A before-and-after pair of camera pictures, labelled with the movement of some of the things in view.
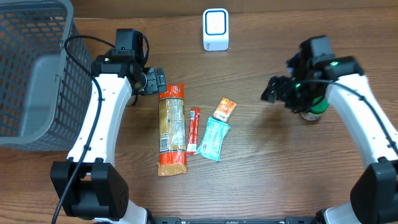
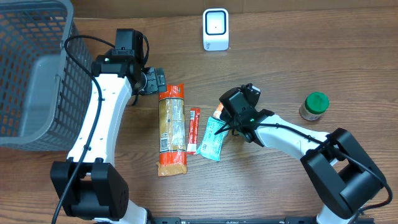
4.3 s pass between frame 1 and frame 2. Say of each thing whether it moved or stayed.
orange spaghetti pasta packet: stayed
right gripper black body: moved
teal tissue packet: stayed
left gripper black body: stayed
